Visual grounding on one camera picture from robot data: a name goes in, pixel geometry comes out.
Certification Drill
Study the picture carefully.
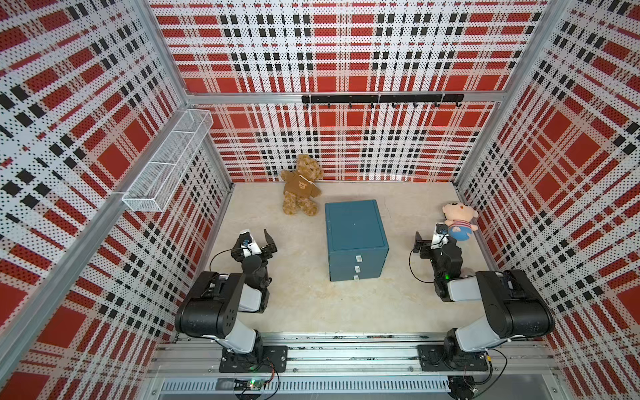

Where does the teal drawer cabinet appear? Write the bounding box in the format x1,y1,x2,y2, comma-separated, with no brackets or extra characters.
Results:
325,199,389,253

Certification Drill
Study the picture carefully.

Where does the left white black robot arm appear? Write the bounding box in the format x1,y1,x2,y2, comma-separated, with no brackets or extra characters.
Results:
175,230,278,359

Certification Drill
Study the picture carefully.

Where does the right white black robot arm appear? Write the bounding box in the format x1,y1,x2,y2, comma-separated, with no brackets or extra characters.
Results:
412,223,555,355

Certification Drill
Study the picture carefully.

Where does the teal bottom drawer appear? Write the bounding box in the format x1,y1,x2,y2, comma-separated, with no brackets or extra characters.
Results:
329,266,383,282

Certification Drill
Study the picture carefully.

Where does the pink plush doll blue body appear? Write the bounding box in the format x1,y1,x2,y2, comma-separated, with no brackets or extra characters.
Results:
442,203,479,242

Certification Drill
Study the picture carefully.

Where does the brown teddy bear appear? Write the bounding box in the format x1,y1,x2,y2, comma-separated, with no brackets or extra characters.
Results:
281,154,323,217

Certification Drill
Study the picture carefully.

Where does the green circuit board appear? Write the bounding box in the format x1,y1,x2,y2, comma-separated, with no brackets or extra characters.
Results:
233,378,269,392

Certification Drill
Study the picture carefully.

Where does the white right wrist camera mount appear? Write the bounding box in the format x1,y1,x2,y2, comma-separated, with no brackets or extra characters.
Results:
431,232,448,249

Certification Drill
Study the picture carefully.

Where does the white wire mesh basket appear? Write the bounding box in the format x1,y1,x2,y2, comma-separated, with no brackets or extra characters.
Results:
123,109,213,213

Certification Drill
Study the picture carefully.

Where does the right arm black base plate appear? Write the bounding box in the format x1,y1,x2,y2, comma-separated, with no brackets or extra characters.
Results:
417,345,490,372

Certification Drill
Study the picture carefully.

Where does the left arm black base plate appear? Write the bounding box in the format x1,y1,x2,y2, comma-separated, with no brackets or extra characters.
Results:
218,346,288,373

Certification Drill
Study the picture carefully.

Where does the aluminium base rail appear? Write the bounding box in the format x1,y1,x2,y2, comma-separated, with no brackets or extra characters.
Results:
141,333,571,399

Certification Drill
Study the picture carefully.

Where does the black hook rail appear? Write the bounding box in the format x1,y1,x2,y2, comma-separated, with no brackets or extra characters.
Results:
301,93,465,106

